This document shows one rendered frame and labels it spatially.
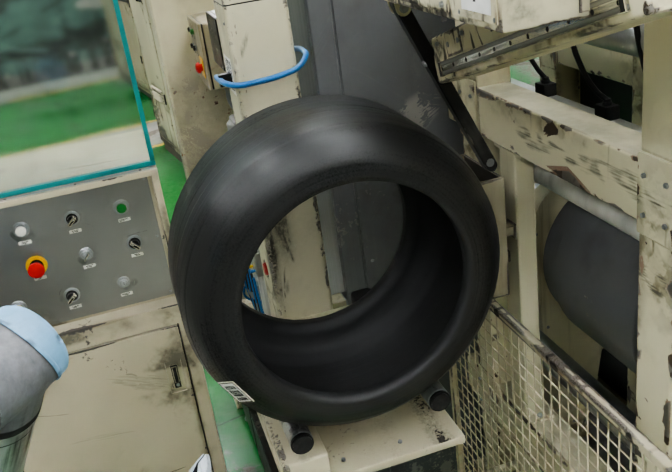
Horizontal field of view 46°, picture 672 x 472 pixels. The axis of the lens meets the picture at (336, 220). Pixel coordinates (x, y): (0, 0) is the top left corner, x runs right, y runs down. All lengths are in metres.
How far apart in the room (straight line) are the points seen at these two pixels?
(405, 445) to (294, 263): 0.46
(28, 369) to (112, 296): 1.13
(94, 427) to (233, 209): 1.11
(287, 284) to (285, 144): 0.56
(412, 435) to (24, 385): 0.89
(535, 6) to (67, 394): 1.57
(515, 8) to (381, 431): 0.94
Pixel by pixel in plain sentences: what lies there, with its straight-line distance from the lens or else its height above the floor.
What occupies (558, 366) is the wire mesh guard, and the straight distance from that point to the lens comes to 1.52.
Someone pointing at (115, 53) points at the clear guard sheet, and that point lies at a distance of 1.94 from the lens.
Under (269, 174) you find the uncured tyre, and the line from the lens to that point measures 1.28.
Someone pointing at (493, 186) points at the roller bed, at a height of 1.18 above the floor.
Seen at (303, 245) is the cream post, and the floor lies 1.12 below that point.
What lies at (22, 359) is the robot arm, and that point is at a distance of 1.03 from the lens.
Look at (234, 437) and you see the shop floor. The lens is 3.11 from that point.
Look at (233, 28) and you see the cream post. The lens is 1.61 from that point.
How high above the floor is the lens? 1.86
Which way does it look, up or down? 23 degrees down
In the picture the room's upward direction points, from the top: 8 degrees counter-clockwise
